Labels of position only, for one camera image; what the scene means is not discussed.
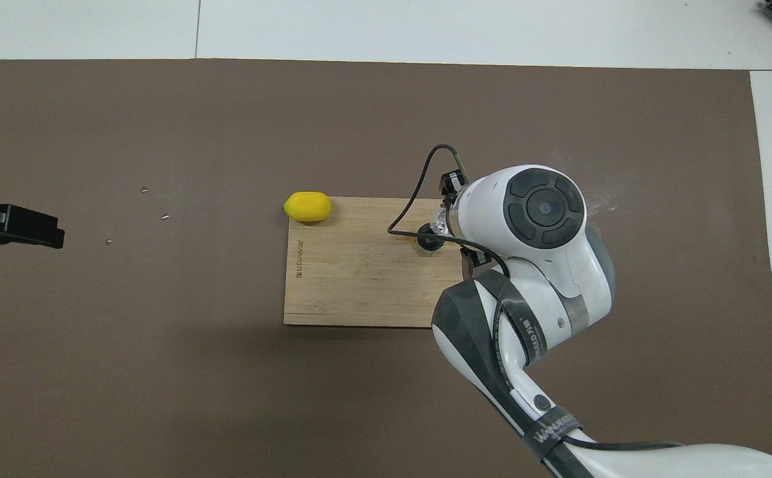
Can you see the wooden cutting board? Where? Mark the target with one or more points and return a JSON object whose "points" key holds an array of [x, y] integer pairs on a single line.
{"points": [[352, 272]]}

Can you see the steel double jigger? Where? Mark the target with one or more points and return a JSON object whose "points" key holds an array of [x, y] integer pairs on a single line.
{"points": [[425, 244]]}

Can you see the small clear glass cup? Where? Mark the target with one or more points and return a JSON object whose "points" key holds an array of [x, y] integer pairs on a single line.
{"points": [[440, 220]]}

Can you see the yellow lemon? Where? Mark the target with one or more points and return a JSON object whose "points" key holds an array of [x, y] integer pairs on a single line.
{"points": [[307, 206]]}

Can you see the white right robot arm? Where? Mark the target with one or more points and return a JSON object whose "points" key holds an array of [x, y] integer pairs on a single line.
{"points": [[545, 265]]}

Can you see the brown table mat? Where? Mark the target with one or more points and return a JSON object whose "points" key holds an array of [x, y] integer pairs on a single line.
{"points": [[160, 365]]}

